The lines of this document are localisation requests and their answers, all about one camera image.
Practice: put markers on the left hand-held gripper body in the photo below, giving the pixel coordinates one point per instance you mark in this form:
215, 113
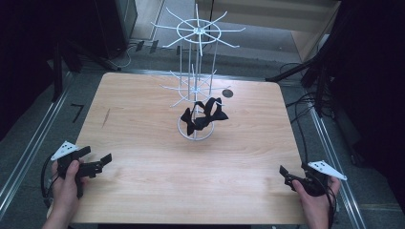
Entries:
87, 169

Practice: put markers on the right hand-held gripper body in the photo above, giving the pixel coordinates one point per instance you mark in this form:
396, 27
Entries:
310, 184

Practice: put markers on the black bow tie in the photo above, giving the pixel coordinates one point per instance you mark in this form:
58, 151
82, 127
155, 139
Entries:
218, 113
191, 122

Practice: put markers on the person's right hand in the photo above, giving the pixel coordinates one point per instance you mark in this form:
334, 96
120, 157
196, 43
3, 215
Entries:
315, 205

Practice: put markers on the person's left hand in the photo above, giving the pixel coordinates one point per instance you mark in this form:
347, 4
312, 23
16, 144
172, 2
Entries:
65, 191

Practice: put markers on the black metal stand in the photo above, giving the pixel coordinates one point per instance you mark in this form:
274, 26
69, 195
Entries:
79, 58
305, 68

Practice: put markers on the dark round table grommet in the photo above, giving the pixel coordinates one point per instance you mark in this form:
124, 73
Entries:
227, 93

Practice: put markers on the dark cabinet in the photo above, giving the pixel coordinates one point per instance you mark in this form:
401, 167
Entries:
119, 25

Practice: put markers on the light wooden furniture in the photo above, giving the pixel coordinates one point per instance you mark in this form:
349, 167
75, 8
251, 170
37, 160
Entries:
286, 19

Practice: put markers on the aluminium floor rail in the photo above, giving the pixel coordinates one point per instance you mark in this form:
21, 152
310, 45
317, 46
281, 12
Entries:
28, 152
337, 152

